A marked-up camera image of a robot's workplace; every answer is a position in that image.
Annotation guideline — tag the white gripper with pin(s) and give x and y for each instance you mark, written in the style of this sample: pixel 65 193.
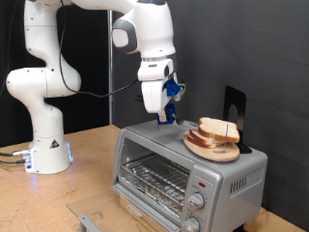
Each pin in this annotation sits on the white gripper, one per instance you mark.
pixel 154 96

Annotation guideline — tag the white bread slice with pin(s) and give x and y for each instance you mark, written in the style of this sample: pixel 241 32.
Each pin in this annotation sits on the white bread slice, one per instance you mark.
pixel 219 127

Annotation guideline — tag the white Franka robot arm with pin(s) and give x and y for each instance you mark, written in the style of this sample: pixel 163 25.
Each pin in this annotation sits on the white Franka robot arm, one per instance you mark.
pixel 42 83

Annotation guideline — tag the metal oven rack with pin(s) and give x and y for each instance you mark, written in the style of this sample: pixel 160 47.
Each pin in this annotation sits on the metal oven rack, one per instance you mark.
pixel 154 180

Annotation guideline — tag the silver toaster oven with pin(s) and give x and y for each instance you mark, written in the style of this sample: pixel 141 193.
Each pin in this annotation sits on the silver toaster oven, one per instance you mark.
pixel 231 170

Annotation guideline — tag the silver oven knob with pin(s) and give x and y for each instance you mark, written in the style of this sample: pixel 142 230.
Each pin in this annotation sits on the silver oven knob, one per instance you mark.
pixel 196 200
pixel 191 225

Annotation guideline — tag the round wooden plate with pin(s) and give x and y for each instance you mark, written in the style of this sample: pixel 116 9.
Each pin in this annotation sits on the round wooden plate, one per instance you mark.
pixel 219 154

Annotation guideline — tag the vertical metal pole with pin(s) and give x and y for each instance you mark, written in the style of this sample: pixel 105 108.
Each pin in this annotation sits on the vertical metal pole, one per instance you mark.
pixel 110 64

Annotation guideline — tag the black metal bookend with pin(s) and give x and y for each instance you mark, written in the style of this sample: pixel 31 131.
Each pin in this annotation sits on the black metal bookend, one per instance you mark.
pixel 241 106

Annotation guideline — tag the aluminium foil tray liner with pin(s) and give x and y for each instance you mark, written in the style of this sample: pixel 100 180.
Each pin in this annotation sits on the aluminium foil tray liner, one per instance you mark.
pixel 167 206

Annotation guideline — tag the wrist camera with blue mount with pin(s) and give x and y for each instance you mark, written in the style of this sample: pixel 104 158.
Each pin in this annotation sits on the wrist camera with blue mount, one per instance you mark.
pixel 172 87

